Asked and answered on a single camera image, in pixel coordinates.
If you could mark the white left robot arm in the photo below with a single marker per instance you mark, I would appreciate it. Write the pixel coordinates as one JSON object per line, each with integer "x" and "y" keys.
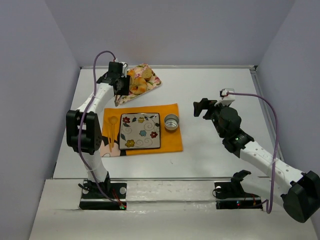
{"x": 83, "y": 130}

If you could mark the small metal cup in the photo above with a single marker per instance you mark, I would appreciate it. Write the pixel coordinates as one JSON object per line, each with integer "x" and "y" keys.
{"x": 171, "y": 122}

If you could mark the floral rectangular tray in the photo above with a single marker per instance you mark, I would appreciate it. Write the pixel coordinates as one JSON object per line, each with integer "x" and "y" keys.
{"x": 153, "y": 83}

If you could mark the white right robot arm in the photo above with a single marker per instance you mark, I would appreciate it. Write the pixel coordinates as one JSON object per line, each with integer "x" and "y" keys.
{"x": 296, "y": 191}

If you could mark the square floral plate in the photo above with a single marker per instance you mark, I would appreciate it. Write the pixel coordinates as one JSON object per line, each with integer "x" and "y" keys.
{"x": 139, "y": 131}

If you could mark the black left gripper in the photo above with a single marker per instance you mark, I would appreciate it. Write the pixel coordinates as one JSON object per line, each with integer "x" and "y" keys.
{"x": 125, "y": 86}

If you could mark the curled croissant bread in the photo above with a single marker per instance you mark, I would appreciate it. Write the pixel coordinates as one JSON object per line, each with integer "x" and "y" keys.
{"x": 138, "y": 86}

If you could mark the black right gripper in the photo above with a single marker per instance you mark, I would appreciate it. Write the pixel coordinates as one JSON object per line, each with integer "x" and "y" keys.
{"x": 206, "y": 110}

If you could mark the long croissant bread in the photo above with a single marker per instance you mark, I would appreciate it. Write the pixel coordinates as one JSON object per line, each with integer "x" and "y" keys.
{"x": 131, "y": 73}

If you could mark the cut bread roll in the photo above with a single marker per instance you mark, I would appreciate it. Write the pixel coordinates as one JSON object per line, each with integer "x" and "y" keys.
{"x": 147, "y": 74}

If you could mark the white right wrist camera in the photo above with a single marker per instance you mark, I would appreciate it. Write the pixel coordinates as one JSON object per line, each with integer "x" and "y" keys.
{"x": 227, "y": 97}

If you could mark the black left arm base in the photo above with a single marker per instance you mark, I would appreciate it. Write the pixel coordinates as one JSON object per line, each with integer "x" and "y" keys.
{"x": 92, "y": 199}

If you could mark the orange cloth placemat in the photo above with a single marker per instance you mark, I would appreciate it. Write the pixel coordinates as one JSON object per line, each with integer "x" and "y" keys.
{"x": 170, "y": 141}

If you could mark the aluminium table edge rail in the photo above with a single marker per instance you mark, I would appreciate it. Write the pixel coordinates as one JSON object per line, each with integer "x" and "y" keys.
{"x": 249, "y": 67}

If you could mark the wooden fork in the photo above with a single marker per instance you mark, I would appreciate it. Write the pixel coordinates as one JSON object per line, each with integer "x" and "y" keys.
{"x": 110, "y": 137}

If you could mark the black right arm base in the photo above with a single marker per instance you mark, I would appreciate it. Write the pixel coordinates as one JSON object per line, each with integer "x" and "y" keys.
{"x": 230, "y": 195}

